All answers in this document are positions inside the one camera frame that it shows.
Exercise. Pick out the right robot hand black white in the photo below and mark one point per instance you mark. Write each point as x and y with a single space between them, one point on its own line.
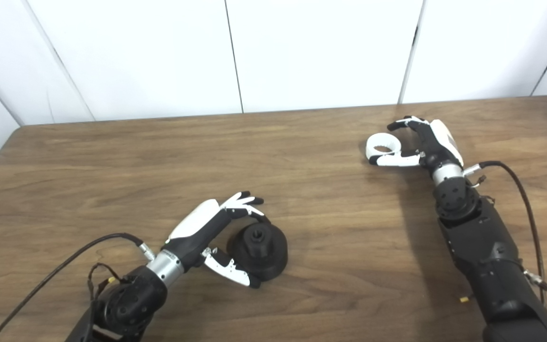
437 145

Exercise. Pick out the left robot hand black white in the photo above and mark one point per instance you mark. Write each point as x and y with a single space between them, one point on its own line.
193 230

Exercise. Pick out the round black part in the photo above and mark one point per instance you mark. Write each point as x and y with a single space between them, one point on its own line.
271 259

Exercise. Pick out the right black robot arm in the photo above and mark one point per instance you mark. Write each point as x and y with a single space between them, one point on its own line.
487 247

